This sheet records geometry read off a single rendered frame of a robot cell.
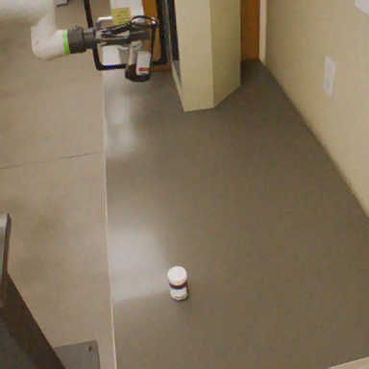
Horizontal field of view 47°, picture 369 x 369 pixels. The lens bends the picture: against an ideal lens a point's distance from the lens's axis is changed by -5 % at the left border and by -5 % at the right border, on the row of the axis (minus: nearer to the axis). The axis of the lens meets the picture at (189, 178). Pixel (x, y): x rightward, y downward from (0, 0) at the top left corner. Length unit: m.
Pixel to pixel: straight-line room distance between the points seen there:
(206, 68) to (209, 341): 0.95
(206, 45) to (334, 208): 0.69
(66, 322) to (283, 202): 1.33
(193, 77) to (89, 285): 1.23
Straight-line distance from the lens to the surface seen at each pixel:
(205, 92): 1.60
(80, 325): 2.18
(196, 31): 1.50
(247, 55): 2.00
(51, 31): 1.61
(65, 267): 2.42
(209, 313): 1.01
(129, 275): 1.09
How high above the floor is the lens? 1.79
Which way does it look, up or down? 40 degrees down
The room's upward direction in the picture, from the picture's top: 5 degrees counter-clockwise
